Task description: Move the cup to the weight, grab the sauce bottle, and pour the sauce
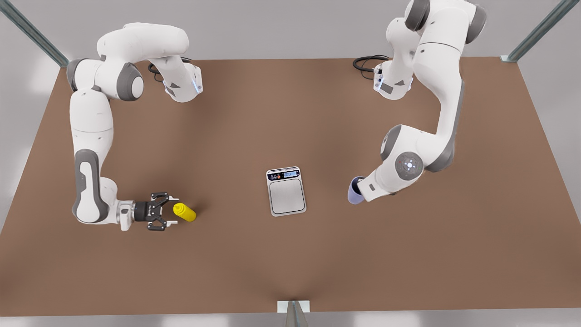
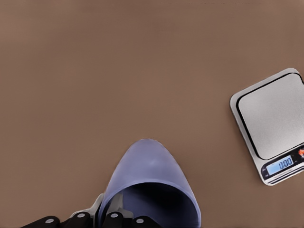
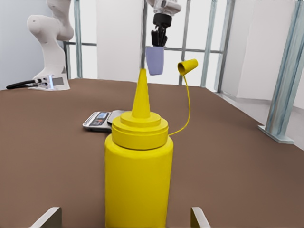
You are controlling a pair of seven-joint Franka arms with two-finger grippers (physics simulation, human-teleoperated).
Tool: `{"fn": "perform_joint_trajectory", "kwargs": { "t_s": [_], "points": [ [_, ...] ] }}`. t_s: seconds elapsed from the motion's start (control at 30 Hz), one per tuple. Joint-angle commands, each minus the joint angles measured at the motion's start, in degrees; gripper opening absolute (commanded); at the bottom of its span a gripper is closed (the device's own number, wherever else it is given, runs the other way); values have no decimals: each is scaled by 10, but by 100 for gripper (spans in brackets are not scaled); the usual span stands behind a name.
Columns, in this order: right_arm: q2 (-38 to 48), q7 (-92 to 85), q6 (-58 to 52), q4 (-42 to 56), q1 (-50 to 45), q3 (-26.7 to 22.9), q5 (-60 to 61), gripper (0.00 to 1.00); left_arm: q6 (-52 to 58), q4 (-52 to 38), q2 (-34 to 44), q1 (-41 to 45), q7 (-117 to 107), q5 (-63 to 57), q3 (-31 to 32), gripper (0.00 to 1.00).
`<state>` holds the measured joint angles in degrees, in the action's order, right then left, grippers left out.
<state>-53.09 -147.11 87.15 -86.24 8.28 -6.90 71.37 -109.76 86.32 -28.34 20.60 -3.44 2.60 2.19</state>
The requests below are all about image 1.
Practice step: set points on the yellow sauce bottle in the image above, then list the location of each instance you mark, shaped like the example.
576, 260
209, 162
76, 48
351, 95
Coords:
185, 212

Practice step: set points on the silver frame post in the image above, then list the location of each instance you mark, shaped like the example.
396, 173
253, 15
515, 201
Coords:
538, 31
294, 313
34, 32

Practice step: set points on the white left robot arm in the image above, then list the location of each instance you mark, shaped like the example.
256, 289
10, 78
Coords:
442, 91

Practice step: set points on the purple cup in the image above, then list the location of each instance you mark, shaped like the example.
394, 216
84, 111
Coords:
354, 192

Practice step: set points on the silver digital kitchen scale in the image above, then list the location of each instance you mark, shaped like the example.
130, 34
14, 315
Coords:
286, 194

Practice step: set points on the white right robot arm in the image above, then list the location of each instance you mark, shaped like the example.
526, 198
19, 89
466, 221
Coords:
91, 122

